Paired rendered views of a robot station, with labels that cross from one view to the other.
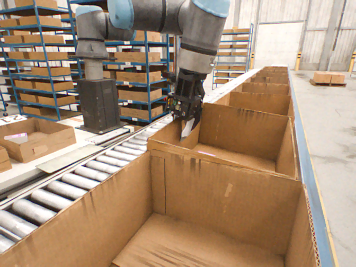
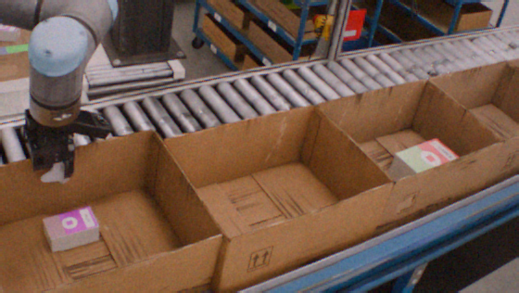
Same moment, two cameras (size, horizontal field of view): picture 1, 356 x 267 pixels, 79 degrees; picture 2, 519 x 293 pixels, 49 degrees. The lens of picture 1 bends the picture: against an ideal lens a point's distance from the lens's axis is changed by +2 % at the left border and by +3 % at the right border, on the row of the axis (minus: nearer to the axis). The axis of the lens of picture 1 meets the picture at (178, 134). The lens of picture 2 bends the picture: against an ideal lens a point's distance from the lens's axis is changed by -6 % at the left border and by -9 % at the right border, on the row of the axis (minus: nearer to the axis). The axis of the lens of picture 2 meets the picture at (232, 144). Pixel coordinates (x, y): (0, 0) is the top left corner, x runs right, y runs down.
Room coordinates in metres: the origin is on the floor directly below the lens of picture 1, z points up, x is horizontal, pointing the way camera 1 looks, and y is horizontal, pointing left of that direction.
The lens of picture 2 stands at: (0.01, -0.70, 1.81)
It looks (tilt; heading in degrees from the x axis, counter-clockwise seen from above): 38 degrees down; 30
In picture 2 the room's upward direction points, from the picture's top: 9 degrees clockwise
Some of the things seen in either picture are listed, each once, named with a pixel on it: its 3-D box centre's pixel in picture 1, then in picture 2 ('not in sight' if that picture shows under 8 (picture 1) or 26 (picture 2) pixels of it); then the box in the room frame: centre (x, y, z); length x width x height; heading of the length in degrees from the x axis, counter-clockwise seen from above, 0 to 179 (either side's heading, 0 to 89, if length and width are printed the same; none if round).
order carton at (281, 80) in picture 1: (265, 91); (496, 120); (1.59, -0.65, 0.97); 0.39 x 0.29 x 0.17; 155
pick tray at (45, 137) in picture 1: (30, 136); (16, 37); (1.10, 0.82, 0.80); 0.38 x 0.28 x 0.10; 61
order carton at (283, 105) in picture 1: (251, 120); (271, 193); (0.88, -0.32, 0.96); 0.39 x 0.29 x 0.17; 155
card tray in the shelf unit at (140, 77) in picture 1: (139, 76); not in sight; (2.50, 0.45, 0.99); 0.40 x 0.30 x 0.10; 61
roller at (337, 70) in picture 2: not in sight; (372, 102); (1.76, -0.23, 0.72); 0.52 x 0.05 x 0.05; 65
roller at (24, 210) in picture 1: (67, 227); not in sight; (0.52, 0.35, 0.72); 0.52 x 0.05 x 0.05; 65
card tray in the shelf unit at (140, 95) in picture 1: (140, 93); not in sight; (2.50, 0.44, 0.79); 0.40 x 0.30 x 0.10; 66
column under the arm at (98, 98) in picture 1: (99, 103); (142, 3); (1.43, 0.54, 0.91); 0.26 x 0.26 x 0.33; 60
